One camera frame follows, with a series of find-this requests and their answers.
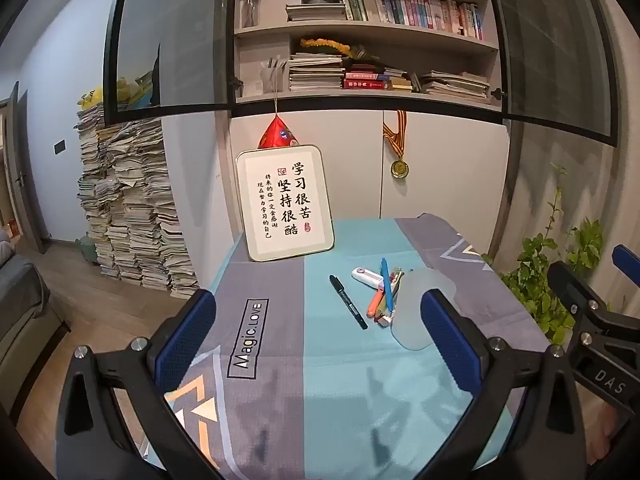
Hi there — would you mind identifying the black marker pen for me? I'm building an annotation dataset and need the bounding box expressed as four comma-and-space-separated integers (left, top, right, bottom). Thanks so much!
328, 274, 369, 331

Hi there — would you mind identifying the yellow flower garland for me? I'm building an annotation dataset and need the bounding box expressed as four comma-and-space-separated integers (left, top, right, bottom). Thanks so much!
299, 36, 358, 58

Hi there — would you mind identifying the large stack of magazines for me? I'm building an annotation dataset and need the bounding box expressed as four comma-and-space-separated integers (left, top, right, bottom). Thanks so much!
288, 52, 346, 92

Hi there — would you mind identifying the stack of beige books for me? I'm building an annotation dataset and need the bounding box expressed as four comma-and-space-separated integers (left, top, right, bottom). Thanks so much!
387, 67, 416, 93

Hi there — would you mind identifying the stack of loose papers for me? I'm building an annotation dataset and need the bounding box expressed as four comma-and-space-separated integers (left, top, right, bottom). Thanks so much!
420, 71, 491, 100

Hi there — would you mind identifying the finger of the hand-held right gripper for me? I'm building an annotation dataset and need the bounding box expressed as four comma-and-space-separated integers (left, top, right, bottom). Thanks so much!
547, 260, 606, 331
614, 244, 640, 281

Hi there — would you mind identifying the stack of red books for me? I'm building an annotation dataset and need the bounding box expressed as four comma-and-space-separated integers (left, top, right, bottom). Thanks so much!
342, 62, 391, 91

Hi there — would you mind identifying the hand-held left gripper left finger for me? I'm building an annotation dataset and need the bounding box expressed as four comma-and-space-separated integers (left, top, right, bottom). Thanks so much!
47, 287, 226, 480

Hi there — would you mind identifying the green potted plant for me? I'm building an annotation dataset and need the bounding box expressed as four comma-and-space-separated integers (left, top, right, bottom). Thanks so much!
482, 162, 606, 346

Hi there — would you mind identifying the white correction tape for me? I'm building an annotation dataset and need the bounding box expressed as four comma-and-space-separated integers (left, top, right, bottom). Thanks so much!
351, 267, 386, 291

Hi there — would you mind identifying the printed blue grey tablecloth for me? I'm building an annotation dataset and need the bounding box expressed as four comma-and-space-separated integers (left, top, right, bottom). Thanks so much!
150, 212, 553, 480

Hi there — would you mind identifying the blue pen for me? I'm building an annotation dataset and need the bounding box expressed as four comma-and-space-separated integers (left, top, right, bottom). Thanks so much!
380, 258, 396, 313

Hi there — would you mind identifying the row of pastel books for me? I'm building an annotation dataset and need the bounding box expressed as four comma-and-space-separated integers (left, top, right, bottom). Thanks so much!
337, 0, 485, 41

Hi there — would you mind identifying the framed calligraphy board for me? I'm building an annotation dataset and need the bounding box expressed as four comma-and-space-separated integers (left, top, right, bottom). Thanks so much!
235, 144, 335, 262

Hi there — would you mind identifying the dark glass cabinet door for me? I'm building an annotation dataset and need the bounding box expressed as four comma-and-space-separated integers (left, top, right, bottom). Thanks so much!
487, 0, 618, 148
102, 0, 238, 126

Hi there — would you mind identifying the grey room door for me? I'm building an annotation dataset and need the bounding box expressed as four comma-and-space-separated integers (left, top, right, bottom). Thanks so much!
0, 82, 46, 253

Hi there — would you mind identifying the translucent plastic cup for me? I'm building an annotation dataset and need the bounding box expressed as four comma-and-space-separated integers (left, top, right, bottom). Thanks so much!
390, 267, 458, 353

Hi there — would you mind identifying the red hanging ornament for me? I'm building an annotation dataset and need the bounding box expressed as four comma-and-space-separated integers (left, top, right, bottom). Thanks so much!
257, 114, 299, 151

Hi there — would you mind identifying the white bookshelf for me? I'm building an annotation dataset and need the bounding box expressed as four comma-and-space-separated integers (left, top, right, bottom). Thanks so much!
230, 0, 503, 113

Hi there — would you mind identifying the grey sofa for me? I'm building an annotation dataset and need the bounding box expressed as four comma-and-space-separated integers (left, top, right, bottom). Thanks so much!
0, 240, 71, 411

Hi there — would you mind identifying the small stack of magazines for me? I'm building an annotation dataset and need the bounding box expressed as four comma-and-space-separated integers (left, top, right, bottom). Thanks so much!
286, 2, 347, 22

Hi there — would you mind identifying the clear pen with red print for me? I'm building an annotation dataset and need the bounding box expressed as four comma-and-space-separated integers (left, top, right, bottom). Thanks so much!
391, 267, 407, 308

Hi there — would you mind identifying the white desk organizer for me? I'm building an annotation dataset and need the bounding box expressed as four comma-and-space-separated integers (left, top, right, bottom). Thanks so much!
260, 56, 288, 95

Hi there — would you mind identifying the gold medal with striped ribbon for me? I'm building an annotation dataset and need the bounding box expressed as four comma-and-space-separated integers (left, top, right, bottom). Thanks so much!
382, 110, 410, 179

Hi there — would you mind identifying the orange pen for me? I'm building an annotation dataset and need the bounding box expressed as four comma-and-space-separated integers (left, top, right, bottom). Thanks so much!
366, 287, 386, 318

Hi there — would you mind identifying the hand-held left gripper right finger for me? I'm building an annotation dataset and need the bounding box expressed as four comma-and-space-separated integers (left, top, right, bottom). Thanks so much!
420, 287, 596, 480

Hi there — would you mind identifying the tall pile of books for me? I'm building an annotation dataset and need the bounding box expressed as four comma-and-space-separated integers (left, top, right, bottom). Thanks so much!
75, 87, 201, 297

